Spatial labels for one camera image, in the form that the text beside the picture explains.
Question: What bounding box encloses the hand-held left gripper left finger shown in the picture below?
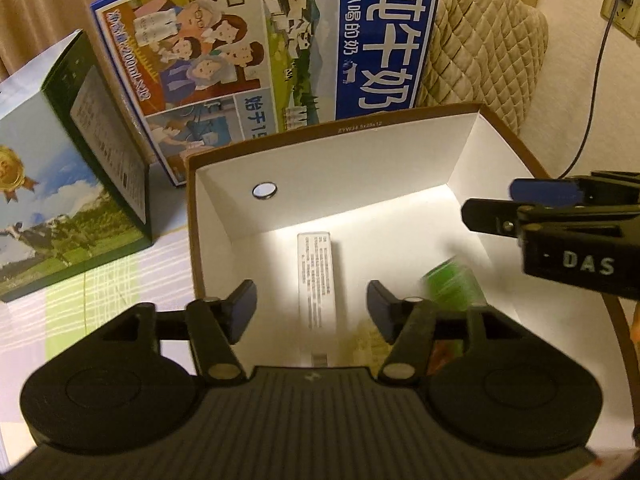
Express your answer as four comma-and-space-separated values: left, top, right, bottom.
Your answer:
90, 280, 258, 383

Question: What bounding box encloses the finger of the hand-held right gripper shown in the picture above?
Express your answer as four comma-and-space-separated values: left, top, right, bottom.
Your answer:
460, 198, 640, 238
509, 171, 640, 207

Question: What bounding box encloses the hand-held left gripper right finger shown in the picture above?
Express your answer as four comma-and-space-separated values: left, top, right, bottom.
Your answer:
366, 280, 533, 383

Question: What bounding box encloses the yellow green snack packet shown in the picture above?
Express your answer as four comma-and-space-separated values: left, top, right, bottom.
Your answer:
345, 320, 396, 367

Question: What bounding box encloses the long white medicine box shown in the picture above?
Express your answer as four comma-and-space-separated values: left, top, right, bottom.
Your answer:
296, 231, 346, 333

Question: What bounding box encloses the green medicine box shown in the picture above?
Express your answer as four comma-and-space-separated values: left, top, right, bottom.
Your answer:
422, 257, 488, 311

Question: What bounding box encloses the brown cardboard storage box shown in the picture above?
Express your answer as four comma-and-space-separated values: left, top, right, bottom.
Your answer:
185, 102, 640, 451

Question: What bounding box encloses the plaid cloth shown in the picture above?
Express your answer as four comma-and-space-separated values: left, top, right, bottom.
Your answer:
0, 160, 201, 461

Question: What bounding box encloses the beige quilted chair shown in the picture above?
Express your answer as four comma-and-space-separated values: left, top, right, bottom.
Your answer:
415, 0, 551, 138

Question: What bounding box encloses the cow print milk carton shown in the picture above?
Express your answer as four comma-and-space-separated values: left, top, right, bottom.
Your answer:
0, 30, 153, 303

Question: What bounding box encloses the blue milk carton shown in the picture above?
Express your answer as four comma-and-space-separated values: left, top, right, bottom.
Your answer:
90, 0, 446, 188

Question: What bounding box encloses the beige curtain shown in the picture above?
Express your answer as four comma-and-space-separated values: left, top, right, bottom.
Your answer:
0, 0, 201, 81

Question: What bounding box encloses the dark power cable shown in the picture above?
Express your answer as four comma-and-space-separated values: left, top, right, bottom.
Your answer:
557, 0, 633, 178

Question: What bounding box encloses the wall socket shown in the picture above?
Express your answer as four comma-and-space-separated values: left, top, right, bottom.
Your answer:
600, 0, 640, 38

